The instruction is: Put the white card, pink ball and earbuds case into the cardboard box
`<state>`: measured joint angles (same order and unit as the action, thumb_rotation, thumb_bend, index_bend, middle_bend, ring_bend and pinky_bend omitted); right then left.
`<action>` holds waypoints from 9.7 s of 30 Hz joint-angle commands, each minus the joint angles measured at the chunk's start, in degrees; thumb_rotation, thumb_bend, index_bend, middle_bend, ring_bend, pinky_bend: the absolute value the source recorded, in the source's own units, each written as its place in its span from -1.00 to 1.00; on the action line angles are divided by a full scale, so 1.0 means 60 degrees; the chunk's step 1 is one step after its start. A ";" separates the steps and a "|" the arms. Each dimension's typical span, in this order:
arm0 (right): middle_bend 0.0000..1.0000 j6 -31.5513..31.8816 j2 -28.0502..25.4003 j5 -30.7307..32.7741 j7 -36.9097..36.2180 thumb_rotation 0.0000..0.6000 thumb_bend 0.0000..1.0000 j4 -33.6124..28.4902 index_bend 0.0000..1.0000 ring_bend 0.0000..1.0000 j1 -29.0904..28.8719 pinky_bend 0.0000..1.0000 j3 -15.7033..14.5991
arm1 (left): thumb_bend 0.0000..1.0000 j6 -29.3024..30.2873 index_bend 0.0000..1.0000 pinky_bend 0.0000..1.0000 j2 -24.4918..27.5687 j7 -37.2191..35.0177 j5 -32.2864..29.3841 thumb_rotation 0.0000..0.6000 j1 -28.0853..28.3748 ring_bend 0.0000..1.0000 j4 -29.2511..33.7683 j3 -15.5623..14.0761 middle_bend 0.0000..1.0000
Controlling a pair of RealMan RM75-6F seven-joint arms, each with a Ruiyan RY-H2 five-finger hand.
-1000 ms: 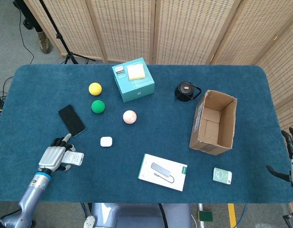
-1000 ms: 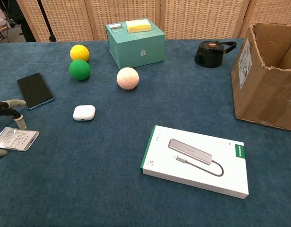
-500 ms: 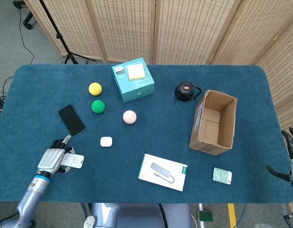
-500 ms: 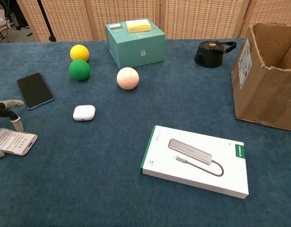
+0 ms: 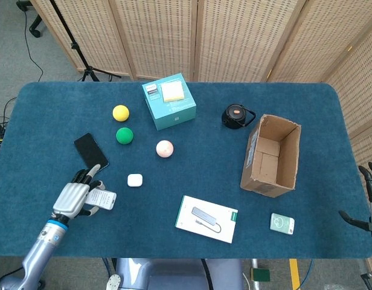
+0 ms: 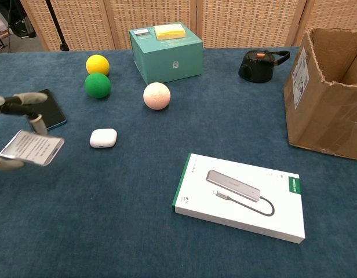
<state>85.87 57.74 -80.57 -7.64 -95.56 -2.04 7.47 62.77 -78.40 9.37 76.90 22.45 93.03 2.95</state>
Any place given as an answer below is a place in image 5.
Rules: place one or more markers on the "woven wooden folding screen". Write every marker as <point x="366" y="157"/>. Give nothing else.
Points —
<point x="234" y="36"/>

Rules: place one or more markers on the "blue table mat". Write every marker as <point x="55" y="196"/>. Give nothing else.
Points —
<point x="174" y="181"/>

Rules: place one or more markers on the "pink ball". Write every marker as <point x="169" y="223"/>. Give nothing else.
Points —
<point x="165" y="149"/>

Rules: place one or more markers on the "teal cardboard product box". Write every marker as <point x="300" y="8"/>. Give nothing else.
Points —
<point x="174" y="116"/>

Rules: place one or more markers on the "yellow foam ball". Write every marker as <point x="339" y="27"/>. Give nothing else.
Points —
<point x="120" y="113"/>

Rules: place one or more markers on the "yellow sticky note pad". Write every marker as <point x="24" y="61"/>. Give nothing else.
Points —
<point x="172" y="92"/>

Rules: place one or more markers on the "black office chair base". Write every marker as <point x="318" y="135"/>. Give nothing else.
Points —
<point x="35" y="28"/>

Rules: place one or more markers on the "mint green small pack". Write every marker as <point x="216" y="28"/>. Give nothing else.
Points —
<point x="281" y="223"/>

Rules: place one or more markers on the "green foam ball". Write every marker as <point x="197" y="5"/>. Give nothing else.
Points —
<point x="124" y="136"/>

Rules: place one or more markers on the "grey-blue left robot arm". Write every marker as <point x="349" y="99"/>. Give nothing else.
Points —
<point x="44" y="244"/>

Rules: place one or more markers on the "grey-blue robot torso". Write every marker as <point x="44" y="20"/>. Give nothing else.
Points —
<point x="174" y="275"/>

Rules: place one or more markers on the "white USB hub box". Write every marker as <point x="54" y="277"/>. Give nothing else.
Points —
<point x="210" y="225"/>

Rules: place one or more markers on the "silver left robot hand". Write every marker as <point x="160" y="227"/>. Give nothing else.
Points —
<point x="70" y="199"/>

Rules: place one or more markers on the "black smartphone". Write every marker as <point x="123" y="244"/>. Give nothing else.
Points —
<point x="90" y="152"/>

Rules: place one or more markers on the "white earbuds case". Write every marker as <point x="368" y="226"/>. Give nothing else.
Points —
<point x="135" y="180"/>

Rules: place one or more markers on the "white tag card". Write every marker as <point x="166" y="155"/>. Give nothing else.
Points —
<point x="106" y="201"/>

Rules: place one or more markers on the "black tripod stand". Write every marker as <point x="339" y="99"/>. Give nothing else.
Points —
<point x="88" y="72"/>

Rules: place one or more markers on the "yellow floor tape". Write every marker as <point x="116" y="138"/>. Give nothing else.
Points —
<point x="294" y="275"/>

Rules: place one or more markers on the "green yellow sponge block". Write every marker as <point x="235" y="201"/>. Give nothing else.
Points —
<point x="260" y="274"/>

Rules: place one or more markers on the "open brown cardboard box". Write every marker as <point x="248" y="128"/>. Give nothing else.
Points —
<point x="287" y="163"/>

